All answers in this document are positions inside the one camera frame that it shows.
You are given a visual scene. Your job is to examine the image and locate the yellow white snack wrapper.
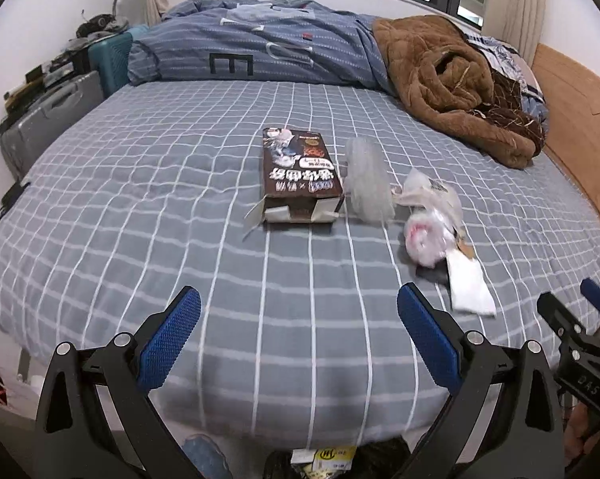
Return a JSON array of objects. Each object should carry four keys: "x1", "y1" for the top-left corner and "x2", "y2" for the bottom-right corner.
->
[{"x1": 291, "y1": 445, "x2": 358, "y2": 479}]

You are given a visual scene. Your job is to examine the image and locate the wooden headboard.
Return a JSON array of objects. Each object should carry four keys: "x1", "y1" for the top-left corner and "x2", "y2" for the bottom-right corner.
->
[{"x1": 532, "y1": 42, "x2": 600, "y2": 255}]

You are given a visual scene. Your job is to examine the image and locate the person's right hand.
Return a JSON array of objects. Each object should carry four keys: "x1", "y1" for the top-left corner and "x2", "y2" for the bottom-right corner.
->
[{"x1": 563, "y1": 402, "x2": 600, "y2": 465}]

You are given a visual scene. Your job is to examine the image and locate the blue slipper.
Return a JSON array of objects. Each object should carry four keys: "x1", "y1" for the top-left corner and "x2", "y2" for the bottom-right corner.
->
[{"x1": 182, "y1": 434, "x2": 233, "y2": 479}]

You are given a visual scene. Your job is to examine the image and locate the brown fleece blanket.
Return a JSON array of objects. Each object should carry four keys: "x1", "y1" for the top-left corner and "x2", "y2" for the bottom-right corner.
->
[{"x1": 372, "y1": 15, "x2": 547, "y2": 169}]

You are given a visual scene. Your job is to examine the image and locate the patterned pillow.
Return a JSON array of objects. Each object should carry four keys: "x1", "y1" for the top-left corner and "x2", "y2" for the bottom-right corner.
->
[{"x1": 462, "y1": 30, "x2": 545, "y2": 101}]

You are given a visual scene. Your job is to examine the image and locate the black charger cable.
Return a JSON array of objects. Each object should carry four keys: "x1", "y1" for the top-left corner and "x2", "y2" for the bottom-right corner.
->
[{"x1": 0, "y1": 182, "x2": 31, "y2": 317}]

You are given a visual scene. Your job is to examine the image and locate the teal suitcase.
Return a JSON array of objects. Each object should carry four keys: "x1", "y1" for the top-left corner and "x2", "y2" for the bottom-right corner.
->
[{"x1": 87, "y1": 31, "x2": 135, "y2": 98}]

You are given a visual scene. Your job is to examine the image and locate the dark brown snack box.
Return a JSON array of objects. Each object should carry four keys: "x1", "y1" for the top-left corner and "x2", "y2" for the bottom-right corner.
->
[{"x1": 244, "y1": 127, "x2": 345, "y2": 235}]

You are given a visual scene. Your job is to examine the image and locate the clear plastic bag pink contents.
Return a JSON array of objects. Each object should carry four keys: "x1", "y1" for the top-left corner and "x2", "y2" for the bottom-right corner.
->
[{"x1": 404, "y1": 207, "x2": 463, "y2": 267}]

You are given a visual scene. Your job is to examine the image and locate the dark cable bundle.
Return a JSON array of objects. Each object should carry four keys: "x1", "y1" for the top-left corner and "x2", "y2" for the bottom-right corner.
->
[{"x1": 75, "y1": 10, "x2": 131, "y2": 41}]

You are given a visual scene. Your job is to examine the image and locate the grey suitcase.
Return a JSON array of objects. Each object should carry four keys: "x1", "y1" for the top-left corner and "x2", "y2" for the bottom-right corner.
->
[{"x1": 0, "y1": 71, "x2": 106, "y2": 178}]

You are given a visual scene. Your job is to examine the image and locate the dark small boxes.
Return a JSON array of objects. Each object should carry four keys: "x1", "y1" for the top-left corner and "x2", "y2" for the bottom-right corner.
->
[{"x1": 3, "y1": 50, "x2": 91, "y2": 111}]

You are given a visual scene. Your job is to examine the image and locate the clear bubble wrap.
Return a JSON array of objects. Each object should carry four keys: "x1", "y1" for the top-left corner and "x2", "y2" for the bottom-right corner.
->
[{"x1": 344, "y1": 136, "x2": 395, "y2": 224}]

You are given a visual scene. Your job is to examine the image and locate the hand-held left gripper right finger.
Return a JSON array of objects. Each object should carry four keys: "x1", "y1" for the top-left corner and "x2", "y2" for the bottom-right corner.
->
[{"x1": 397, "y1": 282, "x2": 565, "y2": 479}]

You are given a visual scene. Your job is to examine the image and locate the blue striped duvet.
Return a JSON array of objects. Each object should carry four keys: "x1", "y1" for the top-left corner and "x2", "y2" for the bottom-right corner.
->
[{"x1": 127, "y1": 0, "x2": 550, "y2": 123}]

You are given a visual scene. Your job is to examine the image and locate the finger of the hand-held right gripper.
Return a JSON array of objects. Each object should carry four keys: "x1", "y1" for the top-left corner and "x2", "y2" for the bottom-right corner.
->
[
  {"x1": 579, "y1": 278, "x2": 600, "y2": 321},
  {"x1": 537, "y1": 292, "x2": 587, "y2": 355}
]

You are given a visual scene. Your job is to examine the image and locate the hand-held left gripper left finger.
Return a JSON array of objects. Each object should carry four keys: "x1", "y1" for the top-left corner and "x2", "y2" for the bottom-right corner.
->
[{"x1": 34, "y1": 285, "x2": 206, "y2": 479}]

